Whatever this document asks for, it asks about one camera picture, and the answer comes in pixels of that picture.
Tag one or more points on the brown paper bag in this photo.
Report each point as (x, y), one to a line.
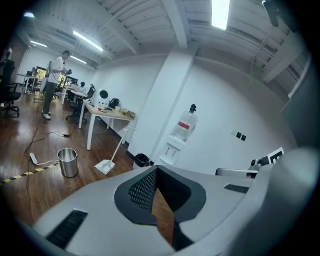
(128, 113)

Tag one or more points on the black jug pump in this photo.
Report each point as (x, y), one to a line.
(192, 108)

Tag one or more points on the white cup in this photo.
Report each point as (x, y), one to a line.
(117, 108)

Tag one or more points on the black hanging device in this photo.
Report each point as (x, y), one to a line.
(272, 13)

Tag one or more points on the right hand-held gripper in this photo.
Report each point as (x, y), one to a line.
(275, 156)

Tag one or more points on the black wall sockets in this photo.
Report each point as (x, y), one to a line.
(241, 136)

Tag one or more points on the white power strip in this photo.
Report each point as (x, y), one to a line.
(33, 158)

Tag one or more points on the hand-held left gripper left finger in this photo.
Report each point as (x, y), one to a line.
(100, 212)

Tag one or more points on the metal waste bin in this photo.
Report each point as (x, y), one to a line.
(68, 165)

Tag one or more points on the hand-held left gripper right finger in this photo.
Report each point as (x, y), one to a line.
(220, 197)

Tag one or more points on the white round appliance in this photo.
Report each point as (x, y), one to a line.
(101, 100)

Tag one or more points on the white carton on table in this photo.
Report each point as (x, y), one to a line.
(172, 150)

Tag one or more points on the clear water jug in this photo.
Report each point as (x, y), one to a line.
(186, 125)

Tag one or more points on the ceiling light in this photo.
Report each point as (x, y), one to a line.
(78, 59)
(38, 44)
(220, 12)
(87, 40)

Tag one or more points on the yellow black striped tape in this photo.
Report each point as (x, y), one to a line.
(27, 172)

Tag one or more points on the small black bin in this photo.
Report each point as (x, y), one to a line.
(141, 160)

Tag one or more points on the black office chair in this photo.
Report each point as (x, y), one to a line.
(8, 95)
(77, 105)

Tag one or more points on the black power adapter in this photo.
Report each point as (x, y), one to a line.
(66, 135)

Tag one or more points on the light wooden desk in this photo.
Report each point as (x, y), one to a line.
(112, 114)

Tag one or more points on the black bag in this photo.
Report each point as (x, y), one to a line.
(114, 102)

